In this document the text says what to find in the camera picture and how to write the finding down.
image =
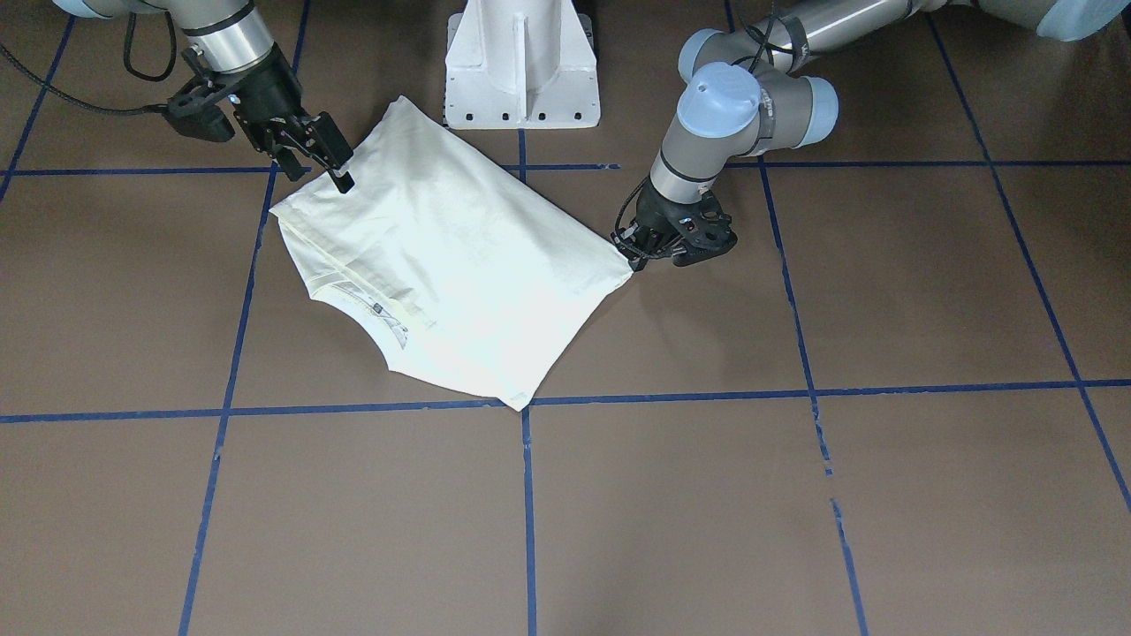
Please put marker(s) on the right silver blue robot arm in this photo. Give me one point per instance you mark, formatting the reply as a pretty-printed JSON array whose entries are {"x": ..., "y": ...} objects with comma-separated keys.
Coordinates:
[{"x": 231, "y": 35}]

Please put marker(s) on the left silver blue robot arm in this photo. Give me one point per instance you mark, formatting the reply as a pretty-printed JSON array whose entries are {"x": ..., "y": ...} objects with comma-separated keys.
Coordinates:
[{"x": 744, "y": 97}]

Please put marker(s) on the white camera post base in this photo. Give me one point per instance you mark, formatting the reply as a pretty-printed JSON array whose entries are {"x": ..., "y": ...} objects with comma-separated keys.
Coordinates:
[{"x": 522, "y": 65}]

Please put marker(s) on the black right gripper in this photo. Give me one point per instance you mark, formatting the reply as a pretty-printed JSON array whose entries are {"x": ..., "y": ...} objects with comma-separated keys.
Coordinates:
[{"x": 268, "y": 86}]

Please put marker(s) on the cream long-sleeve cat shirt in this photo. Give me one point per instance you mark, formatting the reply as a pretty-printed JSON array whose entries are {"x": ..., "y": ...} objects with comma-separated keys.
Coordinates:
[{"x": 464, "y": 277}]

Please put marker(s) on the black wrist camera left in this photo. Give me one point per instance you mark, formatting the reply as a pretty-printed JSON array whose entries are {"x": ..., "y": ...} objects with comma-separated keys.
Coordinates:
[{"x": 703, "y": 236}]

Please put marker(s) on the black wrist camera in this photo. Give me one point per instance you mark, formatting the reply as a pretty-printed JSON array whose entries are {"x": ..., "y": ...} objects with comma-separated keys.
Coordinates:
[
  {"x": 703, "y": 236},
  {"x": 193, "y": 117}
]

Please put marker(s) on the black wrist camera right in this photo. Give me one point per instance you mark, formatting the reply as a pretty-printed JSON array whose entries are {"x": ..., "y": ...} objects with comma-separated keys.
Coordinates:
[{"x": 193, "y": 117}]

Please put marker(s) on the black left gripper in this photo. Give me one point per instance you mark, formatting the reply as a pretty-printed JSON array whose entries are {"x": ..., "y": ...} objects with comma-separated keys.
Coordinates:
[{"x": 655, "y": 212}]

